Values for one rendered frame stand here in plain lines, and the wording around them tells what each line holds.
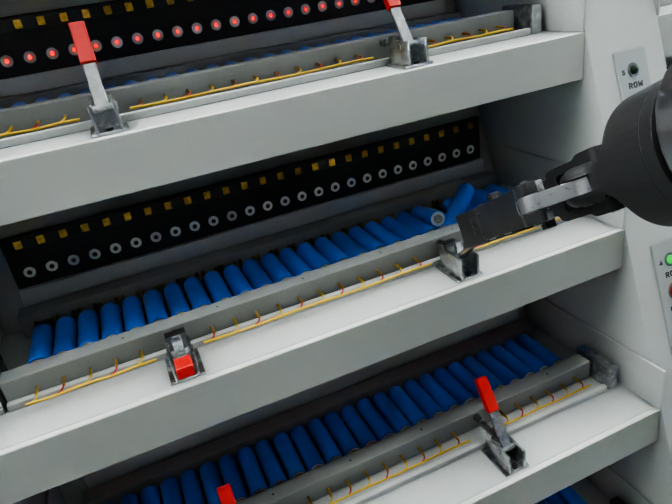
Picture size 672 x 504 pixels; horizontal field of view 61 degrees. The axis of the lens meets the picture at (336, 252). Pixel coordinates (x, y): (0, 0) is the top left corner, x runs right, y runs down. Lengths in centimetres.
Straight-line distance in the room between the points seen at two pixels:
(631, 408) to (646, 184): 42
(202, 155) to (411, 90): 19
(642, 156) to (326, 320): 30
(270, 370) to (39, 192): 22
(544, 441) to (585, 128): 33
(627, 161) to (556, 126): 37
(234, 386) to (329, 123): 23
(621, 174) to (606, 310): 40
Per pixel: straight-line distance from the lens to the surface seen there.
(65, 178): 46
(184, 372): 41
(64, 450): 49
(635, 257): 66
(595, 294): 71
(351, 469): 60
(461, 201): 64
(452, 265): 54
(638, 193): 32
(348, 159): 65
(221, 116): 46
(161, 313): 54
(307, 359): 49
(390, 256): 55
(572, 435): 66
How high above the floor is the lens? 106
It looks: 7 degrees down
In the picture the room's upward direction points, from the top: 15 degrees counter-clockwise
